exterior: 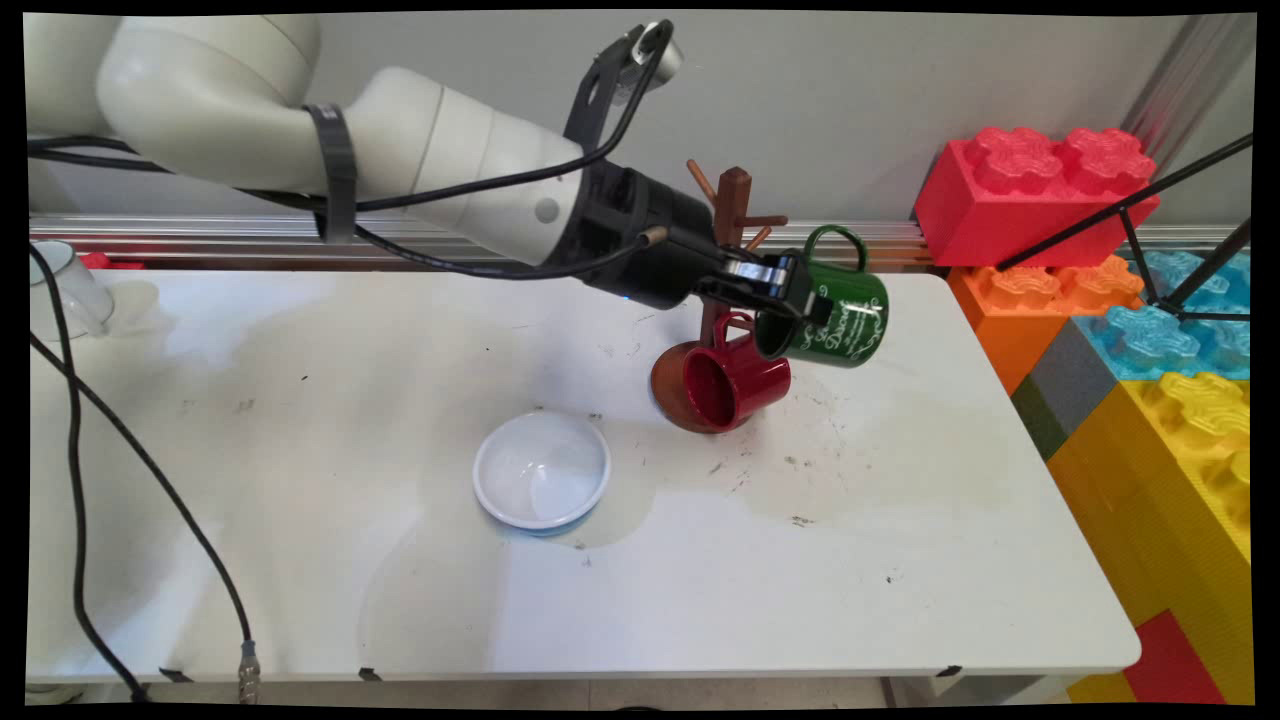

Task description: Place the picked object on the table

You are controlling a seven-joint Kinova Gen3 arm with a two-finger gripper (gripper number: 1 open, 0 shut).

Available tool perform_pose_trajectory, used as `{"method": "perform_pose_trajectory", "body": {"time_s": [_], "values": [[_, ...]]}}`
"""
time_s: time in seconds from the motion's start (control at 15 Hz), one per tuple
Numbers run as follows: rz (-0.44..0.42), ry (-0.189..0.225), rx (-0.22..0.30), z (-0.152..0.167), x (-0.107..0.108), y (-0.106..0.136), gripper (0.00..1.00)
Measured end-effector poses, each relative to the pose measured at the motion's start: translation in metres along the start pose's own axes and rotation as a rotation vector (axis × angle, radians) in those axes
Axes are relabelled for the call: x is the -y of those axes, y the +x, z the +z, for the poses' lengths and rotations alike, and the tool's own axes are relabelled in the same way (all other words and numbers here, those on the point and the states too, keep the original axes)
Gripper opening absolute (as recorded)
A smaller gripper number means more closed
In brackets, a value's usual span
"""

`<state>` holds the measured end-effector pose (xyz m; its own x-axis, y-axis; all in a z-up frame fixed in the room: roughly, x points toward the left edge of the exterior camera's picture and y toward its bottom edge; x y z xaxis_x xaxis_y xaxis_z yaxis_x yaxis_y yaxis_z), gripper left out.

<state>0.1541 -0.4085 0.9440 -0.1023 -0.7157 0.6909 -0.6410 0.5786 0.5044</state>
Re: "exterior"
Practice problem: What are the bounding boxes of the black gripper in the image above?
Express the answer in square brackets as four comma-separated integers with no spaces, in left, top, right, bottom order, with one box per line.
[545,160,831,326]

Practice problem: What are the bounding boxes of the green enamel mug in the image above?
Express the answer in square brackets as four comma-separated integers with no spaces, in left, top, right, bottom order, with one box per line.
[752,225,891,369]

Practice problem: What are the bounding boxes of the brown wooden mug tree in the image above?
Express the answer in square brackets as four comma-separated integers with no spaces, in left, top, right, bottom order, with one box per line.
[650,158,791,433]

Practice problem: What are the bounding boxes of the red mug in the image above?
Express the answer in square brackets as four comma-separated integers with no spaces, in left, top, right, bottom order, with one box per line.
[683,312,793,433]

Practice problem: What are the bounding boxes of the orange giant toy brick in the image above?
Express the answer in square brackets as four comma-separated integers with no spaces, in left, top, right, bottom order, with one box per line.
[948,258,1146,396]

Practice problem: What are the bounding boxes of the red giant toy brick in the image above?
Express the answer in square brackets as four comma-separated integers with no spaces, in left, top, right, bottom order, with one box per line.
[913,128,1161,271]

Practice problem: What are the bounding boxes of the white bowl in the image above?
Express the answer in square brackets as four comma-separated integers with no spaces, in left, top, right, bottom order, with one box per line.
[473,410,612,536]

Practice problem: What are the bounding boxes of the dark green giant toy brick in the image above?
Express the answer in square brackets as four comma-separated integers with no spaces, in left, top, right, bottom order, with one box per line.
[1010,378,1069,461]

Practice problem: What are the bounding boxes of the grey giant toy brick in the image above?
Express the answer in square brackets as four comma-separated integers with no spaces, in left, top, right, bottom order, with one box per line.
[1028,320,1121,436]

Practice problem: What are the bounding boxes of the black tripod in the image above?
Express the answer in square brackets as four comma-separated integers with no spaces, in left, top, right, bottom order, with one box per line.
[995,135,1253,326]

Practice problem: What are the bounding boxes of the blue giant toy brick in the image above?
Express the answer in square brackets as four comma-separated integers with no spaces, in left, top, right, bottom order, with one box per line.
[1075,250,1251,383]

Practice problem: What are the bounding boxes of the yellow giant toy brick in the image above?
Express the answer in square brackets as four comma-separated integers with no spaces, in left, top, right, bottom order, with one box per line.
[1045,372,1253,706]

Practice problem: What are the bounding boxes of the slanted aluminium profile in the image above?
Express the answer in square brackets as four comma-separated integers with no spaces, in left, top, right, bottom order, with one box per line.
[1120,15,1256,171]

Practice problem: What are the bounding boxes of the small red flat brick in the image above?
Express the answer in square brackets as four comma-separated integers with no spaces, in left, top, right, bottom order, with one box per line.
[1120,610,1226,706]

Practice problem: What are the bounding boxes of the translucent white jug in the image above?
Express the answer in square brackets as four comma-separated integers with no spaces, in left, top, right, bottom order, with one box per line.
[30,240,114,341]

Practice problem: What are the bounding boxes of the horizontal aluminium rail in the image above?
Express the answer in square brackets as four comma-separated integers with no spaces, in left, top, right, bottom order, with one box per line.
[30,212,1251,273]

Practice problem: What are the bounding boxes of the black camera cable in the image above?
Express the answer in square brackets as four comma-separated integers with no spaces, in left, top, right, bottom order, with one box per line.
[28,25,676,281]

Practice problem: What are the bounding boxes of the black strap on arm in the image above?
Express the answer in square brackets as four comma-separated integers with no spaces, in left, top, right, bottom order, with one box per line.
[303,103,359,244]

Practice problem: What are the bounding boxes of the black cable with metal plug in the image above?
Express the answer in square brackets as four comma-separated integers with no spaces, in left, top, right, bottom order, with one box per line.
[30,333,263,701]

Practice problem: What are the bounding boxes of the black hanging cable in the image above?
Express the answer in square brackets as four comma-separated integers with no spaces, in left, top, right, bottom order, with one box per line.
[28,243,151,701]

